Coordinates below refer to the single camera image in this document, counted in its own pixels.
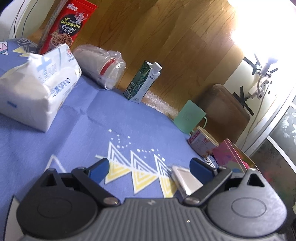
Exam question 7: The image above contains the pink tin box gold interior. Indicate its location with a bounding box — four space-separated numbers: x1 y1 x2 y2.
213 139 257 173

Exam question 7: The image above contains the peanut can with lid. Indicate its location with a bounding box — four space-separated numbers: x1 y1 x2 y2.
188 126 219 158

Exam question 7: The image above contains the brown chair back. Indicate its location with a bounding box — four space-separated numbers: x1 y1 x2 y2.
198 84 250 143

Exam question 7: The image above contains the blue patterned tablecloth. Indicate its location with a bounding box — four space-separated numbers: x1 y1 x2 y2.
0 38 218 232

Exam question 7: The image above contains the mint green plastic mug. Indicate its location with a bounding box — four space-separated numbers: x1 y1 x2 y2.
173 100 207 134

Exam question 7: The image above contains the white tissue pack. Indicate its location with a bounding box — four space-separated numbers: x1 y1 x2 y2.
1 44 82 132

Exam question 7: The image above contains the clear plastic jar red band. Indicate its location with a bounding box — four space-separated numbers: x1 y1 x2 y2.
73 44 126 90

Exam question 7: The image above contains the green white drink carton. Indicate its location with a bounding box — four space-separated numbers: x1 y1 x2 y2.
123 61 162 103

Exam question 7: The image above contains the red cereal box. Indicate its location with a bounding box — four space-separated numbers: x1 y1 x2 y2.
38 0 97 54

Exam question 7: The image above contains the black wall bracket with cables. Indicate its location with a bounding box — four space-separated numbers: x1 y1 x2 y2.
233 54 278 116

